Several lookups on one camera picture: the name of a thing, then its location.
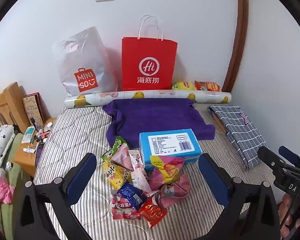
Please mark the wooden nightstand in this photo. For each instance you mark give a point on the wooden nightstand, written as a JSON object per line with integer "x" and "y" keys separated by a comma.
{"x": 25, "y": 160}

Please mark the dark patterned strip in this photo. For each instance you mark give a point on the dark patterned strip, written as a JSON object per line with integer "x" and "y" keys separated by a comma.
{"x": 39, "y": 153}

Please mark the white plastic shopping bag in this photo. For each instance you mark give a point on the white plastic shopping bag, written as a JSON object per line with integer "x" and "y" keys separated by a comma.
{"x": 90, "y": 55}

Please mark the slim white pink snack packet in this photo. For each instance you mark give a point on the slim white pink snack packet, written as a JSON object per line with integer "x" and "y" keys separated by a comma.
{"x": 135, "y": 158}

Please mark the white tube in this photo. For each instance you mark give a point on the white tube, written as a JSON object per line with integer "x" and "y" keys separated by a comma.
{"x": 29, "y": 150}

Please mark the pink star cloth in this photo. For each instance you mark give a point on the pink star cloth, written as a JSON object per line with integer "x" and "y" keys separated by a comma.
{"x": 0, "y": 186}

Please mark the person's right hand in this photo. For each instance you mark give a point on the person's right hand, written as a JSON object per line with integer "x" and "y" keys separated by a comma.
{"x": 287, "y": 215}

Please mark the orange chips bag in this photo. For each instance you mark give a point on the orange chips bag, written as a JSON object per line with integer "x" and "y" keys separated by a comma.
{"x": 207, "y": 86}

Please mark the blue tissue pack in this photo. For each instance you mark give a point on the blue tissue pack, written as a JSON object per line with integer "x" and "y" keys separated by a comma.
{"x": 150, "y": 152}

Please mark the grey checked cloth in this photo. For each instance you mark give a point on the grey checked cloth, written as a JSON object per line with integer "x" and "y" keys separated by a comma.
{"x": 239, "y": 130}

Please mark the white pillow black flowers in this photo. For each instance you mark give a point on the white pillow black flowers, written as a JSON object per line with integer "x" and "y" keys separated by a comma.
{"x": 0, "y": 142}

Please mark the striped mattress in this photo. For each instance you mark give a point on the striped mattress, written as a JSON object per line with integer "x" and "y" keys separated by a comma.
{"x": 72, "y": 135}

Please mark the patterned notebook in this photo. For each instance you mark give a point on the patterned notebook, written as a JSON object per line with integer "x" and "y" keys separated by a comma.
{"x": 32, "y": 108}

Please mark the purple towel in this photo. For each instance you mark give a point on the purple towel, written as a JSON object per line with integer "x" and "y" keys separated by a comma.
{"x": 152, "y": 120}

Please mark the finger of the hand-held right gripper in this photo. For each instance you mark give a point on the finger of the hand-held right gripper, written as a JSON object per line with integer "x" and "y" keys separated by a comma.
{"x": 289, "y": 155}
{"x": 272, "y": 160}

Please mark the green blanket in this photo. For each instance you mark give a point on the green blanket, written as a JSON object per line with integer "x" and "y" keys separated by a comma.
{"x": 12, "y": 180}

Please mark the yellow chips bag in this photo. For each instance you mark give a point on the yellow chips bag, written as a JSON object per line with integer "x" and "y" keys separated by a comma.
{"x": 183, "y": 85}

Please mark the red paper bag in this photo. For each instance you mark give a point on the red paper bag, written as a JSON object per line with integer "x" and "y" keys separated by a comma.
{"x": 150, "y": 50}

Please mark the wooden headboard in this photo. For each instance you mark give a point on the wooden headboard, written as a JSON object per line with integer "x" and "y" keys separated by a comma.
{"x": 7, "y": 105}

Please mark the pink triangular snack packet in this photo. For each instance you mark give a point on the pink triangular snack packet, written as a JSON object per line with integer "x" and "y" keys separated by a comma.
{"x": 122, "y": 157}

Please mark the teal white packet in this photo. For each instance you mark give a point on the teal white packet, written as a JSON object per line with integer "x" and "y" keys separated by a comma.
{"x": 29, "y": 133}

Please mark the brown wooden door frame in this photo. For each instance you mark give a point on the brown wooden door frame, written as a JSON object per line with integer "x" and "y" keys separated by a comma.
{"x": 241, "y": 30}

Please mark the small white bottle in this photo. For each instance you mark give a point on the small white bottle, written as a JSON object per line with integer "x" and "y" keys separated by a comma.
{"x": 49, "y": 126}

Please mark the green snack packet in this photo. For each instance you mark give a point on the green snack packet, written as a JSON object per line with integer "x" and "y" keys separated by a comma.
{"x": 116, "y": 143}

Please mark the yellow red snack packet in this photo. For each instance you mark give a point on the yellow red snack packet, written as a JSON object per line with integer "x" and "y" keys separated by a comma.
{"x": 168, "y": 168}

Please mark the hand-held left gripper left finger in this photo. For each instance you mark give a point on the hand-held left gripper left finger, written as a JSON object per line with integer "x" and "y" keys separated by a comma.
{"x": 82, "y": 177}

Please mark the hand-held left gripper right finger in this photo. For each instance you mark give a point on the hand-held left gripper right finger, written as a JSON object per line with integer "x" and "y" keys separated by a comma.
{"x": 212, "y": 177}

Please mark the pink strawberry snack packet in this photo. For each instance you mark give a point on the pink strawberry snack packet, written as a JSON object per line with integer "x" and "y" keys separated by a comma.
{"x": 120, "y": 211}

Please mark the blue snack packet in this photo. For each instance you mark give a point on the blue snack packet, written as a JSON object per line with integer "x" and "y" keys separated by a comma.
{"x": 130, "y": 196}

